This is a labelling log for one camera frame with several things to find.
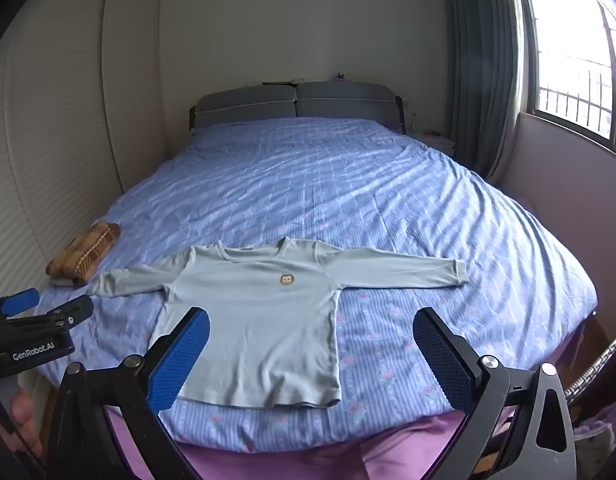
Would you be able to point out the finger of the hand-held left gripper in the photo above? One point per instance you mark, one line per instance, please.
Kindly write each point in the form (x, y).
(62, 312)
(18, 302)

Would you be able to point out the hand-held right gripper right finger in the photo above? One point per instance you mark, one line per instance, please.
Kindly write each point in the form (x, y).
(440, 360)

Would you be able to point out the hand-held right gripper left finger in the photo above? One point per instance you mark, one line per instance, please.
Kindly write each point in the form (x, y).
(180, 360)

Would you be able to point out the white sliding wardrobe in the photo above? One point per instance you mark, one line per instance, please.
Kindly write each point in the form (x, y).
(62, 110)

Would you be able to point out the brown patterned folded cloth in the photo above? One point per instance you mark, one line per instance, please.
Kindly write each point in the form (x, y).
(82, 252)

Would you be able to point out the grey-green curtain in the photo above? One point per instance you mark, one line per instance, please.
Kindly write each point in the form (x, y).
(480, 60)

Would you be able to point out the purple under sheet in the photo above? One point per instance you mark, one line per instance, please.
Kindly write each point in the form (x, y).
(313, 460)

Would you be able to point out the small purple figure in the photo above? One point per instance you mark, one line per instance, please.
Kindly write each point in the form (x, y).
(340, 77)

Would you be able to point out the barred window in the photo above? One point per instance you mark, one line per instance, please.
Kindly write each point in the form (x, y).
(573, 60)

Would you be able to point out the person's left hand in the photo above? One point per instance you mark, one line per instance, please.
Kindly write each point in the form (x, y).
(25, 417)

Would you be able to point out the small clear bottle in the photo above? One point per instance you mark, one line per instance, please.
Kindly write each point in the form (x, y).
(414, 122)

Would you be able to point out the pale purple cloth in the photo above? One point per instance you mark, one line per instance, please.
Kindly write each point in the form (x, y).
(603, 440)

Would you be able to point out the light blue long-sleeve shirt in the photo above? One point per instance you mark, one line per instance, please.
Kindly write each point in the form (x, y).
(258, 320)

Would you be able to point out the blue floral striped bed sheet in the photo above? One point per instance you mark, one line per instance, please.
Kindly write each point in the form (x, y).
(338, 195)

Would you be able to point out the white nightstand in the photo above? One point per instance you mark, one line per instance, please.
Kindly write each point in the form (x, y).
(438, 146)

